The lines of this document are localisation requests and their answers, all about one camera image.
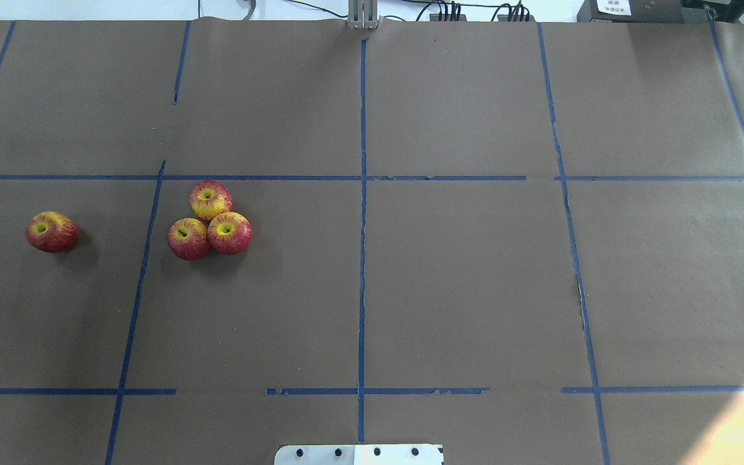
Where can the lone red yellow apple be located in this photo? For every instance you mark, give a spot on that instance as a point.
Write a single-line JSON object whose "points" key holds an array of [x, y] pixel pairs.
{"points": [[52, 232]]}

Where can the right red yellow apple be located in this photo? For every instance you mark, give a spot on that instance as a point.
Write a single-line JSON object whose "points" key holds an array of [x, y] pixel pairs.
{"points": [[230, 233]]}

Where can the back red yellow apple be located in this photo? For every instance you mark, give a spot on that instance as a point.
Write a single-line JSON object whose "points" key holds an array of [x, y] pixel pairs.
{"points": [[208, 199]]}

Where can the left red yellow apple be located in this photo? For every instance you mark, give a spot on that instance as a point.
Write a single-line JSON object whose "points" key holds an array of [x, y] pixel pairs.
{"points": [[187, 239]]}

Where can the brown paper table cover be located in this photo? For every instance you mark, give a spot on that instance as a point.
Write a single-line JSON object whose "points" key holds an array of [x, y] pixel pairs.
{"points": [[524, 242]]}

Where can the black power strip with plugs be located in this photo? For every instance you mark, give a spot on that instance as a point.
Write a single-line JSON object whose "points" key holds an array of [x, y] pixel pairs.
{"points": [[493, 12]]}

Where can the grey device box with label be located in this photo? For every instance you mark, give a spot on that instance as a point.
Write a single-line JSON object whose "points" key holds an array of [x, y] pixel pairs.
{"points": [[630, 12]]}

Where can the aluminium profile post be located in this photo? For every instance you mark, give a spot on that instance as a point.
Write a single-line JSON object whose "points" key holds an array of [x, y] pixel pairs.
{"points": [[362, 14]]}

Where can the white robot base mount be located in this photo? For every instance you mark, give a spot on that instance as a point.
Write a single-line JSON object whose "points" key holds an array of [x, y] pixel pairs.
{"points": [[420, 453]]}

